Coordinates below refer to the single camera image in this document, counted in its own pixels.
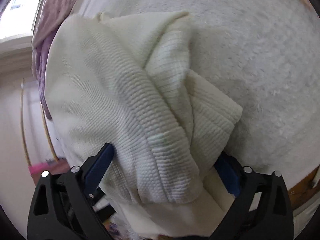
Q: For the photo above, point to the wooden headboard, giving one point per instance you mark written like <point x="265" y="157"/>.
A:
<point x="303" y="191"/>

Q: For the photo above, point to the white knit sweater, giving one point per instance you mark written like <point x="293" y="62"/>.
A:
<point x="127" y="81"/>

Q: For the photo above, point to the bright window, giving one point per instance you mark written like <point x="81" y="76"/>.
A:
<point x="18" y="18"/>

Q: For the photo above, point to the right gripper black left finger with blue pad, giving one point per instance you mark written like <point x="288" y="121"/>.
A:
<point x="62" y="204"/>

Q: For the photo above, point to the white patterned bed blanket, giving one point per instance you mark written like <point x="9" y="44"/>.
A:
<point x="264" y="54"/>

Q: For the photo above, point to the pink purple floral quilt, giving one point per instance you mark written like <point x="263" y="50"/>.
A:
<point x="52" y="15"/>

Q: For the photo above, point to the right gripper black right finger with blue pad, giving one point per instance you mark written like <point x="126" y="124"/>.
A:
<point x="261" y="209"/>

